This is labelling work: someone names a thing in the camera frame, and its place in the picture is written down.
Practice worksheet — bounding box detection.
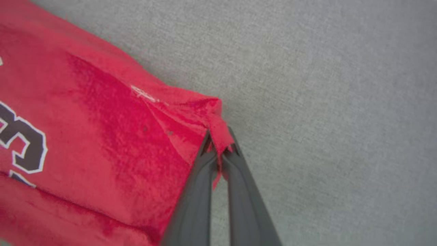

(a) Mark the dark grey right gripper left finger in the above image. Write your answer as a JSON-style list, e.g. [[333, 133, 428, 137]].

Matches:
[[160, 131, 219, 246]]

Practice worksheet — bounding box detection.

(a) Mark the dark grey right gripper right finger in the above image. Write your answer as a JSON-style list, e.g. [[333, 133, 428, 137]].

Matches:
[[221, 126, 283, 246]]

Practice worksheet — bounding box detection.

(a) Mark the red and white basketball jersey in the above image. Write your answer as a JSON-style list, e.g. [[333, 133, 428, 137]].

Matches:
[[0, 0, 235, 246]]

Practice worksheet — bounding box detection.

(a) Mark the grey fabric sofa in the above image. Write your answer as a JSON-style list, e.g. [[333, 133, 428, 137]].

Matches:
[[30, 0, 437, 246]]

